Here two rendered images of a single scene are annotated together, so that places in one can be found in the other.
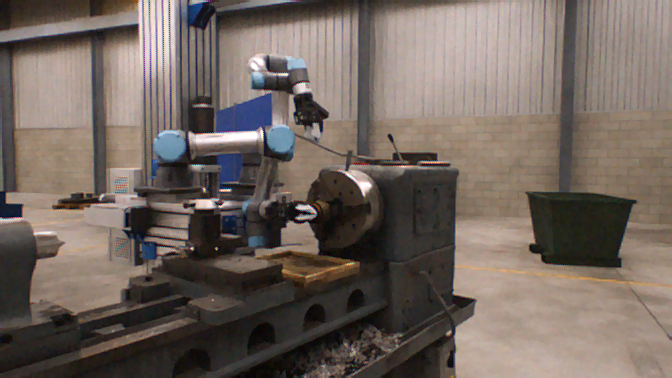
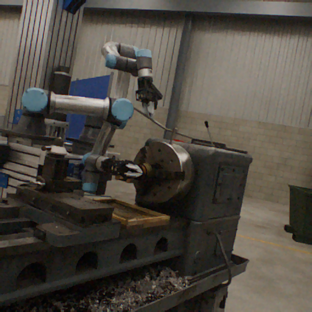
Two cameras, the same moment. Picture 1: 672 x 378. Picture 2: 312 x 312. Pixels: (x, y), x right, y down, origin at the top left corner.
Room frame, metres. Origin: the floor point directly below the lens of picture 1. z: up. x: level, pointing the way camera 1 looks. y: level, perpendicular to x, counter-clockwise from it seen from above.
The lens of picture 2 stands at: (0.03, 0.09, 1.24)
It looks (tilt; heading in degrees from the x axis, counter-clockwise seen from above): 3 degrees down; 358
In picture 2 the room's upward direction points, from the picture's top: 10 degrees clockwise
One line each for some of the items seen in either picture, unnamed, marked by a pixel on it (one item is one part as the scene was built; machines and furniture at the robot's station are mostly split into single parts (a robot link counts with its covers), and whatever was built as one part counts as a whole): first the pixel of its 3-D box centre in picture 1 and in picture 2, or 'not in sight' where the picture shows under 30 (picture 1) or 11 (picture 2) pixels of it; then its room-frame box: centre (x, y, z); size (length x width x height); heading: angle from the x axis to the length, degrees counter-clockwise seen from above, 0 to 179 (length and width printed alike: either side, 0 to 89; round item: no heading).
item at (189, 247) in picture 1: (211, 246); (57, 184); (1.48, 0.40, 0.99); 0.20 x 0.10 x 0.05; 142
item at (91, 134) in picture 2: (253, 173); (92, 133); (2.35, 0.42, 1.21); 0.15 x 0.15 x 0.10
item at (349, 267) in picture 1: (296, 266); (119, 212); (1.68, 0.14, 0.89); 0.36 x 0.30 x 0.04; 52
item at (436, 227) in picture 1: (389, 206); (195, 177); (2.22, -0.26, 1.06); 0.59 x 0.48 x 0.39; 142
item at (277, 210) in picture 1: (283, 211); (115, 167); (1.78, 0.20, 1.08); 0.12 x 0.09 x 0.08; 51
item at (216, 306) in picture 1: (205, 286); (49, 214); (1.37, 0.39, 0.90); 0.47 x 0.30 x 0.06; 52
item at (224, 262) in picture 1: (215, 265); (59, 200); (1.42, 0.37, 0.95); 0.43 x 0.17 x 0.05; 52
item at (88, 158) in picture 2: (256, 209); (93, 161); (1.88, 0.32, 1.07); 0.11 x 0.08 x 0.09; 51
